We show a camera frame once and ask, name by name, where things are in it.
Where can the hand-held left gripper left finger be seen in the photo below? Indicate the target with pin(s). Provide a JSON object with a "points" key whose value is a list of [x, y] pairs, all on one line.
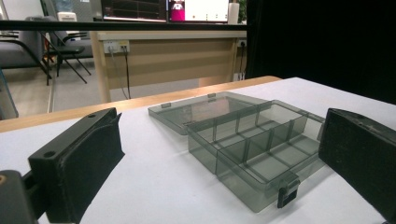
{"points": [[77, 174]]}

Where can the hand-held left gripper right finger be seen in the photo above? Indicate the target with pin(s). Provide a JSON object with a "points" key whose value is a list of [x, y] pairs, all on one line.
{"points": [[361, 161]]}

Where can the grey transparent compartment box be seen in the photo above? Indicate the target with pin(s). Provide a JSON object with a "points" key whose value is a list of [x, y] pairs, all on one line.
{"points": [[249, 146]]}

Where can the black folding chair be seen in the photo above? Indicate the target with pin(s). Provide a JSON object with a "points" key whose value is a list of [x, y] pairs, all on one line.
{"points": [[67, 51]]}

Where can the black curtain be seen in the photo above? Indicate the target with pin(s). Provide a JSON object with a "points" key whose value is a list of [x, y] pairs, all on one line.
{"points": [[320, 43]]}

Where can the grey armchair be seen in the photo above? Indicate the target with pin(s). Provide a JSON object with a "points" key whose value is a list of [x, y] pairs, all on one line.
{"points": [[18, 49]]}

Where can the wooden desk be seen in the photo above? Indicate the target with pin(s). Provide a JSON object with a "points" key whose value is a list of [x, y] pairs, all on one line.
{"points": [[168, 62]]}

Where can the black horizontal metal bar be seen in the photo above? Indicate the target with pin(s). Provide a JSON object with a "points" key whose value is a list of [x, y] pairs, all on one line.
{"points": [[124, 25]]}

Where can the white appliance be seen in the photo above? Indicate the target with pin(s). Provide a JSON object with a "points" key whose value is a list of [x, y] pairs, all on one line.
{"points": [[66, 16]]}

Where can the dark monitor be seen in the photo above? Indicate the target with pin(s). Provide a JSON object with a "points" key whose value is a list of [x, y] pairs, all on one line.
{"points": [[134, 10]]}

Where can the white paper roll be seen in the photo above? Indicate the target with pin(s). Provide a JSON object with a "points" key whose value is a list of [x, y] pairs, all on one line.
{"points": [[233, 13]]}

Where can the bright monitor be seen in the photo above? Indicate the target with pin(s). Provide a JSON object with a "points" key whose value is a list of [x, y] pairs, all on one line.
{"points": [[199, 10]]}

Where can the white wall socket strip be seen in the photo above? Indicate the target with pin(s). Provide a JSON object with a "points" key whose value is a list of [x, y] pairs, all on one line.
{"points": [[115, 46]]}

